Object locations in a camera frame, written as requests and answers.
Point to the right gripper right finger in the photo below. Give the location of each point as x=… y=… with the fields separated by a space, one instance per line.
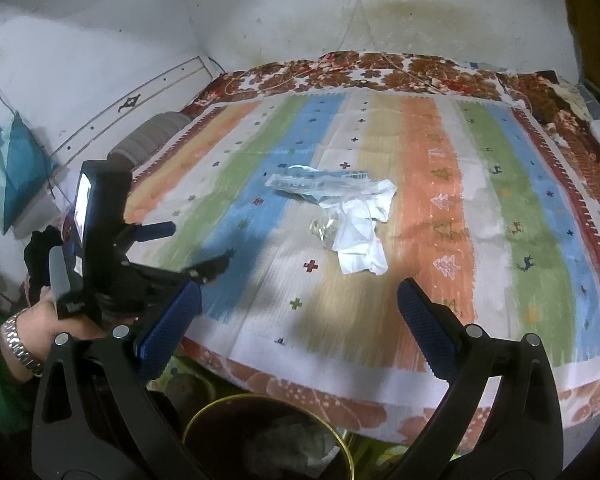
x=522 y=437

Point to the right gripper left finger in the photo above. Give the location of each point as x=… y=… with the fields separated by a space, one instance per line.
x=94 y=417

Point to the dark round trash bin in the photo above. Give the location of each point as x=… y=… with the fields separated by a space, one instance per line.
x=246 y=436

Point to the person's left hand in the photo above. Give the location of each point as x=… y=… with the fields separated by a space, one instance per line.
x=38 y=327

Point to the silver metal wristwatch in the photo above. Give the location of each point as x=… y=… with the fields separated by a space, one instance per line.
x=10 y=337

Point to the teal hanging bag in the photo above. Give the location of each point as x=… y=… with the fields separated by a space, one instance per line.
x=24 y=169

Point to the grey rolled pillow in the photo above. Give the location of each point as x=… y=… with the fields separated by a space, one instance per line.
x=147 y=139

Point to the white tissue large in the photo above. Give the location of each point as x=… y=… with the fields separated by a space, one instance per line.
x=357 y=244

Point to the striped colourful bed mat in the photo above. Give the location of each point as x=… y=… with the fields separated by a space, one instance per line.
x=490 y=218

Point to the blue surgical face mask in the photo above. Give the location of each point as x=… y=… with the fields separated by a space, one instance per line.
x=316 y=185

